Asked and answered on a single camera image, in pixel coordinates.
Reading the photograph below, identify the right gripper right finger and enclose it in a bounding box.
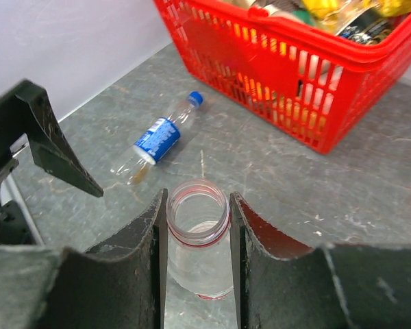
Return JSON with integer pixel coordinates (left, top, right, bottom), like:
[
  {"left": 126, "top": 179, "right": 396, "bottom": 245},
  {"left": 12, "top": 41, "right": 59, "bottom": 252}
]
[{"left": 229, "top": 193, "right": 411, "bottom": 328}]

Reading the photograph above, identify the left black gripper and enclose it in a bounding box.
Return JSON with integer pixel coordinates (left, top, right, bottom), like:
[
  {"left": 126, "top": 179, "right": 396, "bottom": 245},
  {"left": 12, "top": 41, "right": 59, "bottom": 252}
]
[{"left": 0, "top": 79, "right": 103, "bottom": 245}]

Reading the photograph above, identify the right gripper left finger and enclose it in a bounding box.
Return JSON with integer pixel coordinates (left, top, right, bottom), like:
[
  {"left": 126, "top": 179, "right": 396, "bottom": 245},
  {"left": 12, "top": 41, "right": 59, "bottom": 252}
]
[{"left": 0, "top": 189, "right": 168, "bottom": 328}]

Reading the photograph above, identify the clear bottle red label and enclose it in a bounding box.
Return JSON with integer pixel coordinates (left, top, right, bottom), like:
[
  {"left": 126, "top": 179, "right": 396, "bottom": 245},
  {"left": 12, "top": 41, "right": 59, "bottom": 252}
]
[{"left": 166, "top": 179, "right": 233, "bottom": 300}]

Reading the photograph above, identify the clear bottle blue label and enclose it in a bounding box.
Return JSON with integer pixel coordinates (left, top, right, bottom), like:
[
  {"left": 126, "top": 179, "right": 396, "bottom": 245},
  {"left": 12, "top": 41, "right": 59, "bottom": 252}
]
[{"left": 110, "top": 91, "right": 203, "bottom": 185}]

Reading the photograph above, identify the red plastic shopping basket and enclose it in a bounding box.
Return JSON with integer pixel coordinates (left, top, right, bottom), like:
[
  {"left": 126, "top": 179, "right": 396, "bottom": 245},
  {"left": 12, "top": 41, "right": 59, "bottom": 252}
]
[{"left": 155, "top": 1, "right": 411, "bottom": 154}]

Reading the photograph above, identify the black instant noodle cup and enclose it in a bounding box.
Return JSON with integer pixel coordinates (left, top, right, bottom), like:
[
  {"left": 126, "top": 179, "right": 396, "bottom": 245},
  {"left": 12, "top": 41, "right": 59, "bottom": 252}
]
[{"left": 335, "top": 8, "right": 394, "bottom": 45}]

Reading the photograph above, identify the yellow chips bag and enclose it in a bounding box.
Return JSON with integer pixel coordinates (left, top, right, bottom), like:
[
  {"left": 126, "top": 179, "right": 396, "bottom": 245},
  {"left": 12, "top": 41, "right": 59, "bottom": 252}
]
[{"left": 301, "top": 0, "right": 411, "bottom": 20}]

